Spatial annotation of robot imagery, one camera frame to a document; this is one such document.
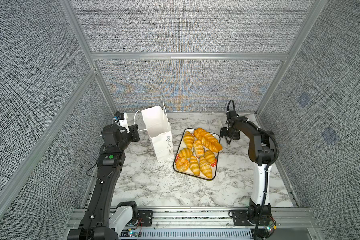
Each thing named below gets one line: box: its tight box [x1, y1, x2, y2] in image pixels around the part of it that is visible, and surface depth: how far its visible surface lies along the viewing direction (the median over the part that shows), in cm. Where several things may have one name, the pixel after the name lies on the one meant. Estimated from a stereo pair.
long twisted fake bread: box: [194, 128, 223, 153], surface depth 100 cm
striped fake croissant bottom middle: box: [189, 155, 200, 176], surface depth 90 cm
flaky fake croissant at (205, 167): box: [198, 156, 213, 179], surface depth 89 cm
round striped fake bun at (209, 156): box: [204, 150, 216, 164], surface depth 94 cm
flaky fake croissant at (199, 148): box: [193, 139, 205, 158], surface depth 97 cm
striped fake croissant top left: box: [183, 131, 195, 150], surface depth 102 cm
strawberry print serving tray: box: [172, 128, 221, 181], surface depth 94 cm
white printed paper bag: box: [133, 102, 174, 162], surface depth 87 cm
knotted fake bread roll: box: [175, 156, 190, 172], surface depth 90 cm
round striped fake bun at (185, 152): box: [179, 148, 193, 158], surface depth 94 cm
